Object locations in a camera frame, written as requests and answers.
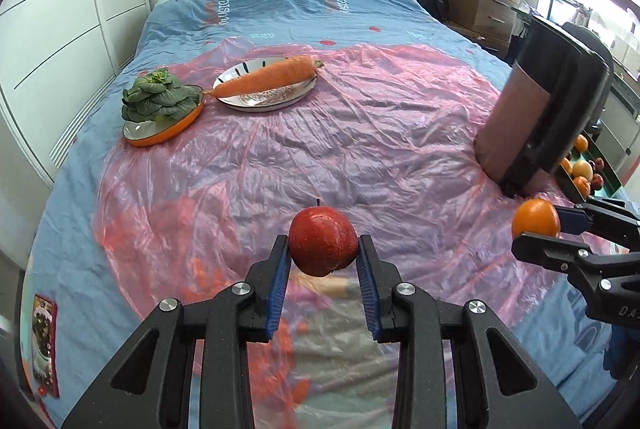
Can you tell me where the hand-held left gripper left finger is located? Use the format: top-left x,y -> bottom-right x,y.
62,234 -> 293,429

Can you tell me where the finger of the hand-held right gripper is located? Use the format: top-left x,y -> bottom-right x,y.
555,196 -> 640,243
511,232 -> 640,291

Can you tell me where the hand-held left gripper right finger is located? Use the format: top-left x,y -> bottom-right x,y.
356,234 -> 583,429

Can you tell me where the round orange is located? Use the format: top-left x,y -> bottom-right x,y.
511,198 -> 561,240

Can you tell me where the green tray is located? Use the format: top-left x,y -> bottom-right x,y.
557,134 -> 623,205

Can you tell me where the person's right hand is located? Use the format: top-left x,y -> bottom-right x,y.
603,324 -> 633,381

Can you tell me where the white desk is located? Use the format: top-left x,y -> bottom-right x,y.
597,59 -> 640,190

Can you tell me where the steel electric kettle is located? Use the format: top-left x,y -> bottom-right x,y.
474,16 -> 612,199

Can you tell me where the red plastic sheet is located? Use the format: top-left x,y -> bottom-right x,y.
92,40 -> 601,429

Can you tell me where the grey office chair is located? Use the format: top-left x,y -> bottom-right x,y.
561,22 -> 617,140

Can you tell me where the white metal plate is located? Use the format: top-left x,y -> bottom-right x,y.
212,58 -> 319,111

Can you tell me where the orange rimmed plate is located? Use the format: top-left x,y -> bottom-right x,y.
123,86 -> 206,147

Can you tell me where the orange carrot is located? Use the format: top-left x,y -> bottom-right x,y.
202,56 -> 325,99

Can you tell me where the green bok choy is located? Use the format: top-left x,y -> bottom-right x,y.
121,68 -> 203,128

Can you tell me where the wooden drawer chest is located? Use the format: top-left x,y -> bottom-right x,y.
446,0 -> 522,44

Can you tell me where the red snack packet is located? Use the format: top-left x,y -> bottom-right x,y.
30,294 -> 60,400

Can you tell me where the blue printed blanket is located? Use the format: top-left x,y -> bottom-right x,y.
20,0 -> 621,429

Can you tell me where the white wardrobe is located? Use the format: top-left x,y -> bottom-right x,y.
0,0 -> 151,190

